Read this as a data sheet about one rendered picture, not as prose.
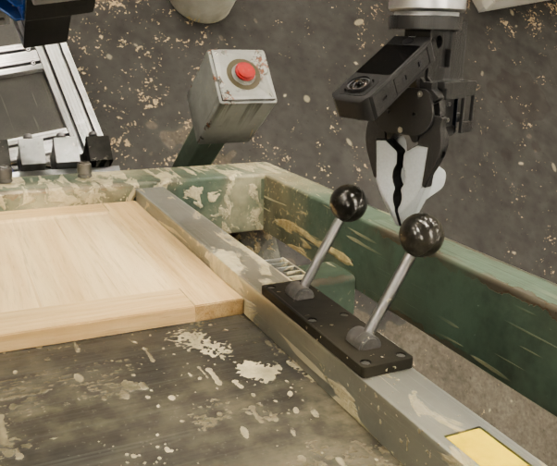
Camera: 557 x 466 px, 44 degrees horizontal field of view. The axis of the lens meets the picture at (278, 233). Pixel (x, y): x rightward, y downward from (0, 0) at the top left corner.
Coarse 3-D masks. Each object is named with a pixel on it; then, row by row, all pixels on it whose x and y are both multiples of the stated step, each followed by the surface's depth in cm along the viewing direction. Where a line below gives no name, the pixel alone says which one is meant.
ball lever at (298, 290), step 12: (336, 192) 67; (348, 192) 67; (360, 192) 67; (336, 204) 67; (348, 204) 67; (360, 204) 67; (336, 216) 68; (348, 216) 67; (360, 216) 68; (336, 228) 68; (324, 240) 68; (324, 252) 68; (312, 264) 68; (312, 276) 68; (288, 288) 69; (300, 288) 68
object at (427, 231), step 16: (416, 224) 57; (432, 224) 57; (400, 240) 58; (416, 240) 56; (432, 240) 56; (416, 256) 58; (400, 272) 58; (384, 304) 58; (368, 320) 58; (352, 336) 58; (368, 336) 57
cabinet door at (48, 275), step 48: (0, 240) 95; (48, 240) 96; (96, 240) 96; (144, 240) 96; (0, 288) 78; (48, 288) 78; (96, 288) 78; (144, 288) 79; (192, 288) 78; (0, 336) 65; (48, 336) 67; (96, 336) 70
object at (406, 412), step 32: (160, 192) 115; (192, 224) 97; (224, 256) 83; (256, 256) 83; (256, 288) 73; (256, 320) 73; (288, 320) 66; (288, 352) 67; (320, 352) 60; (320, 384) 61; (352, 384) 56; (384, 384) 54; (416, 384) 54; (384, 416) 52; (416, 416) 49; (448, 416) 49; (416, 448) 48; (448, 448) 45; (512, 448) 46
